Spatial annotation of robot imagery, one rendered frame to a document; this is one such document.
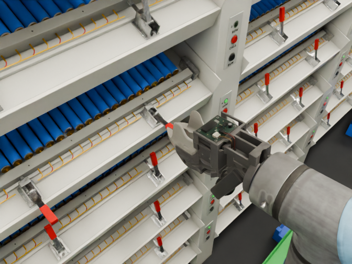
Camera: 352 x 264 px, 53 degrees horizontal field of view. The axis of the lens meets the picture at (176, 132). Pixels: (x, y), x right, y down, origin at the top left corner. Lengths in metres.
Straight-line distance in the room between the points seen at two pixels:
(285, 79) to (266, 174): 0.71
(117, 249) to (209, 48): 0.58
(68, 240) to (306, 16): 0.85
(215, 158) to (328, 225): 0.19
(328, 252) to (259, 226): 1.20
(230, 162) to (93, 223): 0.38
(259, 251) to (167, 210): 0.69
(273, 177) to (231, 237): 1.16
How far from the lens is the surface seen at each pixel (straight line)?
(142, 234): 1.03
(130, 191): 0.85
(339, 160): 2.07
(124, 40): 0.58
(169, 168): 0.89
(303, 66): 1.28
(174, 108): 0.75
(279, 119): 1.35
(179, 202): 1.07
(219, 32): 0.72
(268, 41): 0.98
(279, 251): 1.62
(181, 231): 1.25
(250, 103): 1.08
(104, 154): 0.68
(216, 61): 0.75
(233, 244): 1.64
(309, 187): 0.50
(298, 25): 1.08
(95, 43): 0.57
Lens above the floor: 1.46
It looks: 46 degrees down
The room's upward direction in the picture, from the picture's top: straight up
